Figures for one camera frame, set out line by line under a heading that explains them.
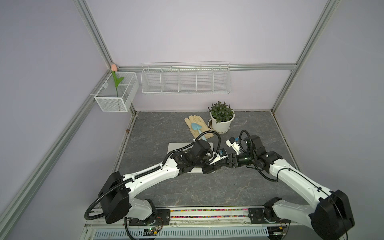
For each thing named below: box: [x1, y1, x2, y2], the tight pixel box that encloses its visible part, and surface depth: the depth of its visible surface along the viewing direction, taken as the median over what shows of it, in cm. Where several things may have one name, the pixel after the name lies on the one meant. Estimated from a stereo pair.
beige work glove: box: [184, 115, 214, 139], surface depth 115 cm
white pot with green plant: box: [208, 100, 235, 133], surface depth 99 cm
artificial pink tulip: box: [111, 63, 125, 98], surface depth 91 cm
